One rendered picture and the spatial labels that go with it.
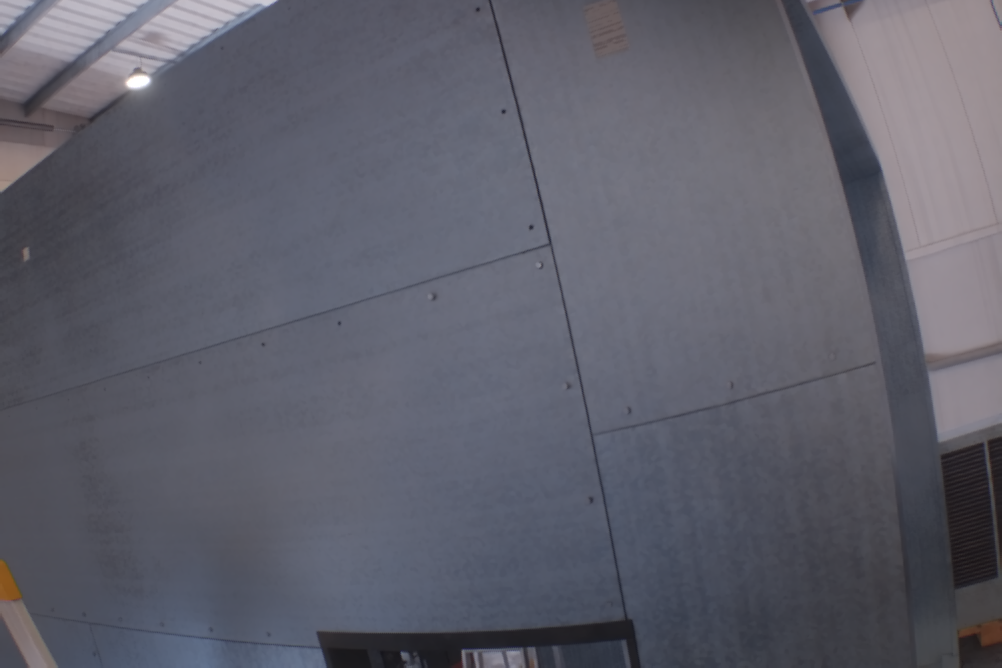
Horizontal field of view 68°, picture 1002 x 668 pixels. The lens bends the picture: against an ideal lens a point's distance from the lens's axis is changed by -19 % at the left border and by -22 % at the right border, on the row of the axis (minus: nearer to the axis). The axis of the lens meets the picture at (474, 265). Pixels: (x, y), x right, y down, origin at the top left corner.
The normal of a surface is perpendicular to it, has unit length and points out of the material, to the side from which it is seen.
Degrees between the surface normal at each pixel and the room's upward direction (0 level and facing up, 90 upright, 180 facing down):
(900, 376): 90
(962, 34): 90
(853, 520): 90
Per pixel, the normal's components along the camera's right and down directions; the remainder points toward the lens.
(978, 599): -0.40, -0.05
